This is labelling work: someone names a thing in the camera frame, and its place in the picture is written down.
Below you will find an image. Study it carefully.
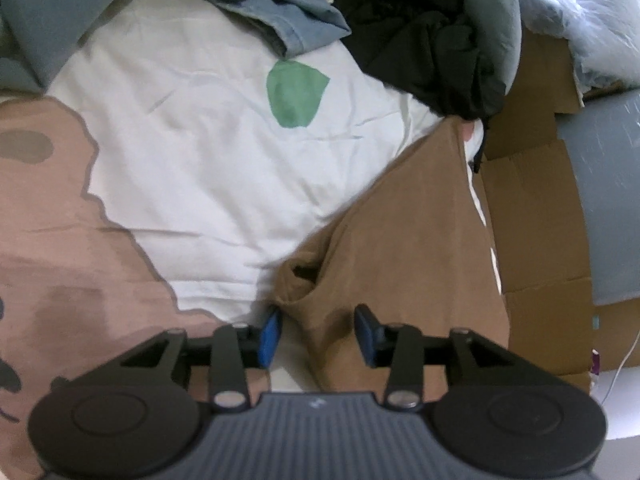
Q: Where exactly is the brown t-shirt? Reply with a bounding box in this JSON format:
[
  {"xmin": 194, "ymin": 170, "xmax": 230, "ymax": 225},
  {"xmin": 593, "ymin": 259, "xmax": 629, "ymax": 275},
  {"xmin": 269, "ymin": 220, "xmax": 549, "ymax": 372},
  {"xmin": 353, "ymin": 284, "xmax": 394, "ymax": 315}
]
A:
[{"xmin": 272, "ymin": 117, "xmax": 510, "ymax": 393}]

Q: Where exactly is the brown cardboard sheet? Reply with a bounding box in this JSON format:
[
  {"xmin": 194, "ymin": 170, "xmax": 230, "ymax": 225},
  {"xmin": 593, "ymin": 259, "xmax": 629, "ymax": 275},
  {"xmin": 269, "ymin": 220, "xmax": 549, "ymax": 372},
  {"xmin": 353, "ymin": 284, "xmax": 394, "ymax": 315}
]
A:
[{"xmin": 480, "ymin": 30, "xmax": 636, "ymax": 392}]

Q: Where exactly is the cream cartoon print blanket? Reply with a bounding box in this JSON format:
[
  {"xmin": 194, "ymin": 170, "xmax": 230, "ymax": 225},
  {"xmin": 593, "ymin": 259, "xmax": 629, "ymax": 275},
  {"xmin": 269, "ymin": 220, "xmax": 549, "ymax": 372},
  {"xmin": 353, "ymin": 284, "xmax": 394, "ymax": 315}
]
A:
[{"xmin": 1, "ymin": 0, "xmax": 438, "ymax": 479}]

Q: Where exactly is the black crumpled garment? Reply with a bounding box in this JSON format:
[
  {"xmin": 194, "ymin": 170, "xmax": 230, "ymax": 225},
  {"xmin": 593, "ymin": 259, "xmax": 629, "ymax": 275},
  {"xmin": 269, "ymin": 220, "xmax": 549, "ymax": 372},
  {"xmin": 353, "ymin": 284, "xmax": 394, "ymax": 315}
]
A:
[{"xmin": 333, "ymin": 0, "xmax": 506, "ymax": 120}]

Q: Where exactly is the grey neck pillow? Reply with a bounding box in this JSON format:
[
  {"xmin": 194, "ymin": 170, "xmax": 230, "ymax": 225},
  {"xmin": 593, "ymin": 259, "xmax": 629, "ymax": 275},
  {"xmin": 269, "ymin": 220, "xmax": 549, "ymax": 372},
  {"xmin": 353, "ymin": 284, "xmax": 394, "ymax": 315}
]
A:
[{"xmin": 465, "ymin": 0, "xmax": 522, "ymax": 92}]

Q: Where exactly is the white pillow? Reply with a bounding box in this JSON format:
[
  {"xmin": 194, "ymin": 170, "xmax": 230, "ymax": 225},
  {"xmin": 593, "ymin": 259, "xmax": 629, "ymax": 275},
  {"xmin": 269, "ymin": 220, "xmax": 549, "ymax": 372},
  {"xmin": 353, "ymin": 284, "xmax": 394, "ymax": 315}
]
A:
[{"xmin": 520, "ymin": 0, "xmax": 639, "ymax": 91}]

